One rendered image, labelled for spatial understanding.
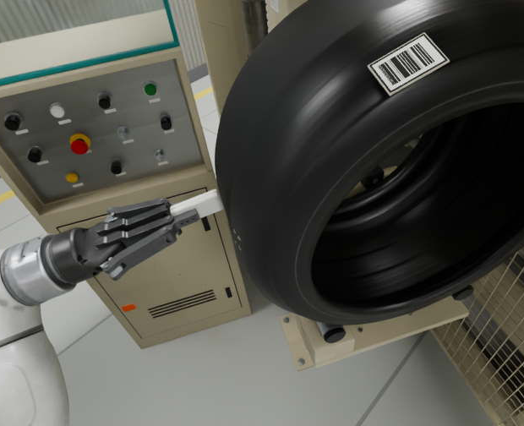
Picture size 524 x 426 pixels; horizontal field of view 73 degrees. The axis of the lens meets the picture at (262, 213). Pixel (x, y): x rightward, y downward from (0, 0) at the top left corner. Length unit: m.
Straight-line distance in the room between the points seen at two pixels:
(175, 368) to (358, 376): 0.80
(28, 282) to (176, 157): 0.69
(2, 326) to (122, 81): 0.66
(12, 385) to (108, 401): 1.29
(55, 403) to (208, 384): 1.16
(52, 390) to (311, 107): 0.50
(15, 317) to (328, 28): 0.54
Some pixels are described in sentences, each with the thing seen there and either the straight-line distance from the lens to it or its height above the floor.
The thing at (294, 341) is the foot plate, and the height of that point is 0.01.
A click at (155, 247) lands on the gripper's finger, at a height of 1.22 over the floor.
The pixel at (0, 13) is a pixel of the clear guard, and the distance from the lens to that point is 1.01.
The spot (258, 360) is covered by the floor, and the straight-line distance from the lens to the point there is 1.71.
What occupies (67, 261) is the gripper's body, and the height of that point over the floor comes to 1.23.
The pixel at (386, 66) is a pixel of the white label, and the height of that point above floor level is 1.42.
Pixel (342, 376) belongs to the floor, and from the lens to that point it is 1.68.
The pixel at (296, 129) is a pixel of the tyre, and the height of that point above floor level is 1.36.
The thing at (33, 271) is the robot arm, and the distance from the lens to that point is 0.55.
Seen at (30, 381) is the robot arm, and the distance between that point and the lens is 0.59.
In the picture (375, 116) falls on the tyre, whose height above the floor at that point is 1.38.
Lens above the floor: 1.57
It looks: 44 degrees down
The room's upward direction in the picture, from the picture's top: 9 degrees counter-clockwise
